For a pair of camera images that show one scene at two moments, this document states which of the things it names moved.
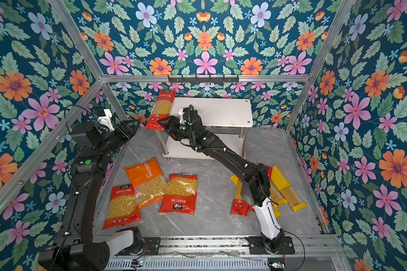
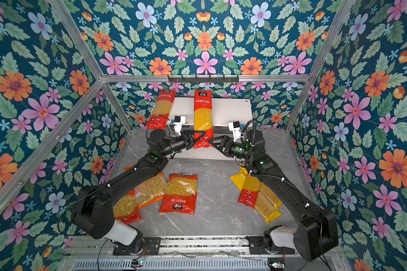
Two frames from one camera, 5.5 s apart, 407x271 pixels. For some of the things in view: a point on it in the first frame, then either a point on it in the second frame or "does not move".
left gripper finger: x=126 y=140 -> x=199 y=140
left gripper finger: x=134 y=123 -> x=196 y=134
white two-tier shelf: x=227 y=118 does not move
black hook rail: x=210 y=79 does not move
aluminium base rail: x=315 y=247 does not move
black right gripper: x=173 y=129 -> x=228 y=144
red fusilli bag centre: x=180 y=195 does not move
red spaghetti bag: x=161 y=109 does not move
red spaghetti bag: x=239 y=206 -> x=203 y=119
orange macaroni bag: x=148 y=180 does not move
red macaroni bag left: x=122 y=207 does not move
